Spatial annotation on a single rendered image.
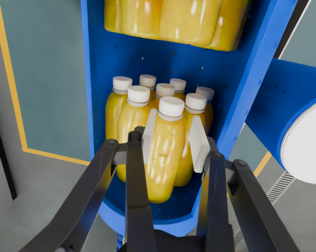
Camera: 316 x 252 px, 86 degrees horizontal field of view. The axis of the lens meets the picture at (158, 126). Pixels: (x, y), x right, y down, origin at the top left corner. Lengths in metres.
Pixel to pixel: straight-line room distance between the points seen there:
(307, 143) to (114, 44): 0.50
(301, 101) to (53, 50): 1.61
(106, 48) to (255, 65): 0.26
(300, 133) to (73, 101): 1.62
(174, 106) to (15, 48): 1.73
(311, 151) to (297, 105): 0.12
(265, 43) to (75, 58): 1.49
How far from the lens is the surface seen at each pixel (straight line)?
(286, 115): 0.52
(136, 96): 0.29
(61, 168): 2.32
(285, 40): 1.44
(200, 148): 0.16
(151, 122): 0.17
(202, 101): 0.31
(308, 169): 0.61
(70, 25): 1.60
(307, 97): 0.53
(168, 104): 0.25
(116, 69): 0.40
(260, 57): 0.22
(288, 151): 0.54
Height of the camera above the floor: 1.40
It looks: 62 degrees down
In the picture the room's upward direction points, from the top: 171 degrees counter-clockwise
